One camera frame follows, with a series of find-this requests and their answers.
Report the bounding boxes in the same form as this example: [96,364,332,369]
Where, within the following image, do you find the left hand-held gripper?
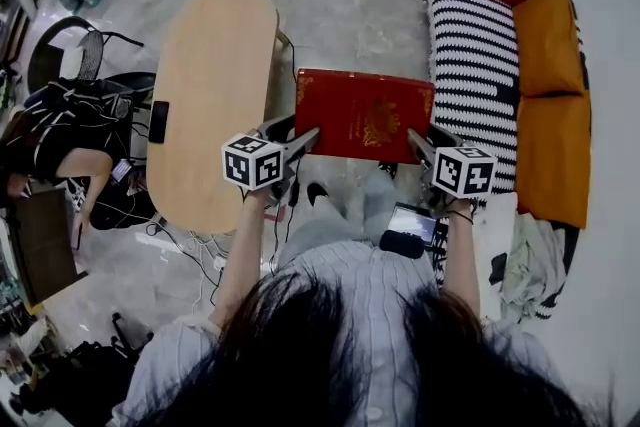
[221,113,321,202]

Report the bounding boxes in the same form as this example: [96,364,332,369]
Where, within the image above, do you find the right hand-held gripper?
[407,124,499,219]

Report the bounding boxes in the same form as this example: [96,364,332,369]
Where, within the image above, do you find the red book with gold print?
[293,68,436,165]

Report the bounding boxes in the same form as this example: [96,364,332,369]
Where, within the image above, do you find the person's right forearm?
[439,209,484,321]

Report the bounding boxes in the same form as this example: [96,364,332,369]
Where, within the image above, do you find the person's left forearm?
[209,187,274,331]

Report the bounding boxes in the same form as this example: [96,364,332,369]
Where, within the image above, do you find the oval wooden table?
[145,0,281,234]

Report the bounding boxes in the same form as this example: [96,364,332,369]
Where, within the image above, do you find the mustard yellow fabric flap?
[512,0,587,99]
[514,92,591,229]

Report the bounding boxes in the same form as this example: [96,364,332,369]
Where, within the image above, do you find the lit screen device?
[387,202,439,246]

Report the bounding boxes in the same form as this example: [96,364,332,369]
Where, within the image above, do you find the black white striped blanket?
[422,0,521,196]

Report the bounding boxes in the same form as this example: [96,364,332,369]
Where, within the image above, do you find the person's grey trousers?
[277,169,401,266]

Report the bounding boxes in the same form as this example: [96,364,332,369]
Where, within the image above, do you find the black pouch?
[378,229,426,260]

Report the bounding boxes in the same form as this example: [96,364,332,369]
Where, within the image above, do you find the black phone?
[148,100,171,145]

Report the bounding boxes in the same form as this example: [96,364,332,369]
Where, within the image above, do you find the pale crumpled cloth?
[472,192,569,321]

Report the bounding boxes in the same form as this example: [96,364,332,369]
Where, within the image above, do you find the person's striped shirt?
[112,234,566,427]

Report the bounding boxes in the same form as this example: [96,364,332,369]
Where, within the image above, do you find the black chair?
[27,14,146,96]

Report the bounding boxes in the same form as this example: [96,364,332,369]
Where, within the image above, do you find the dark wooden counter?
[9,182,89,306]

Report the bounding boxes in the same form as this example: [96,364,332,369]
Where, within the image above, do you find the black cabled backpack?
[24,79,136,151]

